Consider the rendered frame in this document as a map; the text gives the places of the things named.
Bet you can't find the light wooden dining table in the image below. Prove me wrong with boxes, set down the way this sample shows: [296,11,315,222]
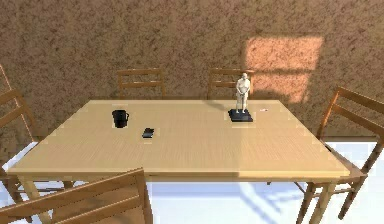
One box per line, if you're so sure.
[6,99,351,224]

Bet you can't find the brown wooden slatted chair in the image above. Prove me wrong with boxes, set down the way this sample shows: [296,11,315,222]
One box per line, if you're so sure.
[0,167,154,224]
[0,63,75,224]
[293,86,384,224]
[116,68,166,100]
[207,67,255,101]

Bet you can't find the small black phone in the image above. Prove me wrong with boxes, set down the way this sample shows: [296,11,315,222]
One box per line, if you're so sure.
[141,127,156,139]

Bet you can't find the white statue on black base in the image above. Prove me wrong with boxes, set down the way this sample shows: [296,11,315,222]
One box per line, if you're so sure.
[228,72,254,123]

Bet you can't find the black mug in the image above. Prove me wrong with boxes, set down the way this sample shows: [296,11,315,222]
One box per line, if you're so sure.
[111,109,130,129]

